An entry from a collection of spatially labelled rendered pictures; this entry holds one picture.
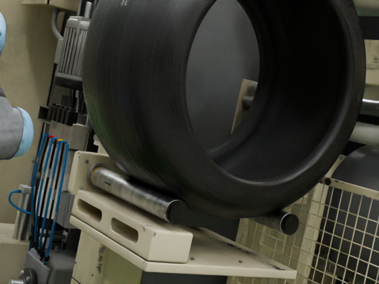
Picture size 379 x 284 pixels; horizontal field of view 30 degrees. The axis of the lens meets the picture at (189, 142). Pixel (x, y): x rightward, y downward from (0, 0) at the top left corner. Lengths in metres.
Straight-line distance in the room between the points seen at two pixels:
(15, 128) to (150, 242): 0.32
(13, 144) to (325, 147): 0.62
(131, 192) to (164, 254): 0.17
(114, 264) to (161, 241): 0.42
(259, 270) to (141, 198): 0.28
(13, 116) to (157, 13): 0.31
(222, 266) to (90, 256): 0.43
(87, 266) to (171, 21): 0.73
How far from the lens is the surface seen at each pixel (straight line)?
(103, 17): 1.38
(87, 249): 1.74
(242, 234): 1.90
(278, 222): 1.47
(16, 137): 1.28
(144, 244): 1.32
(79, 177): 1.58
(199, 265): 1.37
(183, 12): 1.24
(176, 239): 1.32
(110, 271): 1.71
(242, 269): 1.43
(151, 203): 1.35
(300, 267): 1.98
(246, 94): 1.95
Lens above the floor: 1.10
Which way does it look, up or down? 3 degrees down
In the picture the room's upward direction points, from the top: 12 degrees clockwise
